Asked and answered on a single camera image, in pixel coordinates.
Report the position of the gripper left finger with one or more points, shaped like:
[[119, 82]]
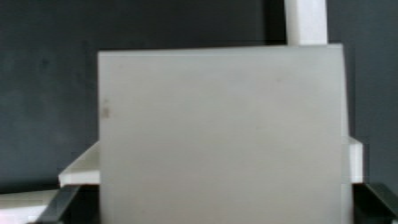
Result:
[[53, 214]]

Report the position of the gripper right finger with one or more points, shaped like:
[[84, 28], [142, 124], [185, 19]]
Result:
[[375, 204]]

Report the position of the white cabinet top block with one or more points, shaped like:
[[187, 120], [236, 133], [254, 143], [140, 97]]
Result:
[[224, 136]]

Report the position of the white L-shaped obstacle frame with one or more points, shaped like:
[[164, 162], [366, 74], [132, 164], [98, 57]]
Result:
[[306, 22]]

